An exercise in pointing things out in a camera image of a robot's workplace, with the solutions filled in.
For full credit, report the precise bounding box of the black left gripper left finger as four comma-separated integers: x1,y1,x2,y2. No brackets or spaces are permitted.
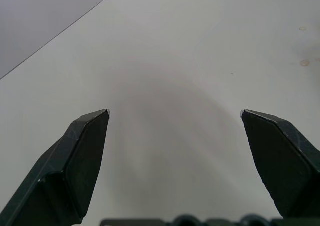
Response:
0,108,111,226

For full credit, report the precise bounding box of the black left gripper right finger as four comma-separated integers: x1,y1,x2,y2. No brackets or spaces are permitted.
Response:
239,108,320,219

